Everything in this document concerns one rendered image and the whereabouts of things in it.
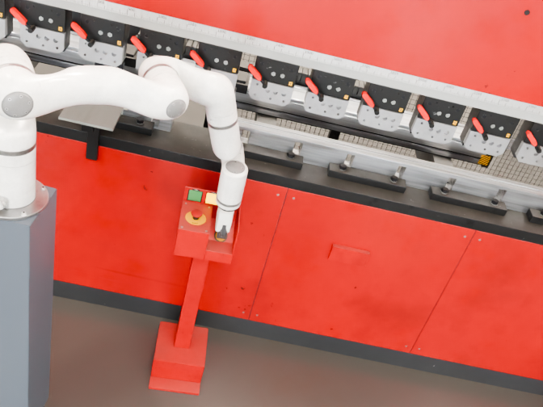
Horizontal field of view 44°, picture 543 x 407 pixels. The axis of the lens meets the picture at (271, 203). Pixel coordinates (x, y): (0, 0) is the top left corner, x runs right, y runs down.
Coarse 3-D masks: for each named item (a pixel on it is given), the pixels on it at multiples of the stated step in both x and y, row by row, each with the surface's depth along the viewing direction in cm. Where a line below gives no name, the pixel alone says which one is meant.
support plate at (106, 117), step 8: (88, 104) 229; (64, 112) 222; (72, 112) 223; (80, 112) 224; (88, 112) 225; (96, 112) 227; (104, 112) 228; (112, 112) 229; (120, 112) 230; (72, 120) 220; (80, 120) 221; (88, 120) 222; (96, 120) 223; (104, 120) 224; (112, 120) 225; (104, 128) 221; (112, 128) 221
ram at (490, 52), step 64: (128, 0) 219; (192, 0) 218; (256, 0) 216; (320, 0) 215; (384, 0) 214; (448, 0) 212; (512, 0) 211; (320, 64) 228; (384, 64) 227; (448, 64) 225; (512, 64) 224
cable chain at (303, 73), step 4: (300, 68) 279; (304, 68) 280; (300, 72) 276; (304, 72) 277; (308, 72) 278; (300, 76) 277; (304, 76) 276; (308, 76) 276; (304, 80) 278; (356, 80) 282; (356, 84) 279; (360, 84) 280; (364, 84) 281; (356, 88) 278; (360, 88) 278; (352, 92) 280; (356, 92) 280; (360, 92) 279
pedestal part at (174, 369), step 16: (160, 336) 271; (192, 336) 274; (160, 352) 265; (176, 352) 266; (192, 352) 268; (160, 368) 265; (176, 368) 265; (192, 368) 265; (160, 384) 266; (176, 384) 268; (192, 384) 269
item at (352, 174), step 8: (328, 168) 252; (336, 168) 251; (352, 168) 253; (336, 176) 250; (344, 176) 250; (352, 176) 250; (360, 176) 250; (368, 176) 252; (376, 176) 253; (384, 176) 254; (368, 184) 252; (376, 184) 251; (384, 184) 251; (392, 184) 251; (400, 184) 252; (400, 192) 253
